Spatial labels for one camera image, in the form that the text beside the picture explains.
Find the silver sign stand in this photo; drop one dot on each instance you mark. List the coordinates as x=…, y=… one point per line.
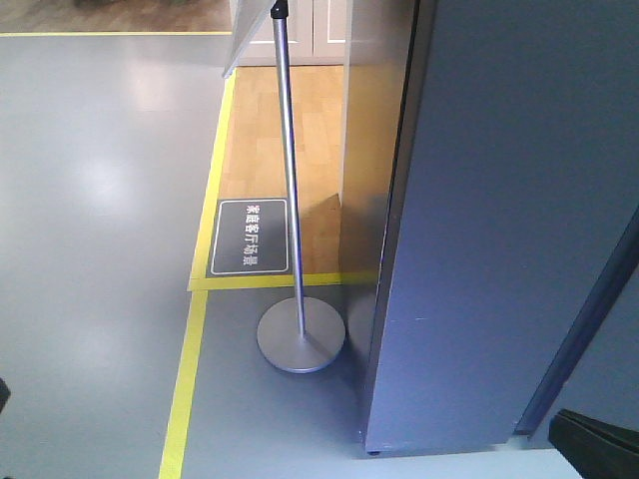
x=301, y=334

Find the dark grey fridge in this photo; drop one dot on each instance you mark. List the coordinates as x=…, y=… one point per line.
x=515, y=183

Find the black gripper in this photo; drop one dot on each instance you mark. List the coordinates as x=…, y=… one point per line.
x=594, y=448

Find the black floor label sign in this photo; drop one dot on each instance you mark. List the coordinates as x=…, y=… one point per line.
x=251, y=236

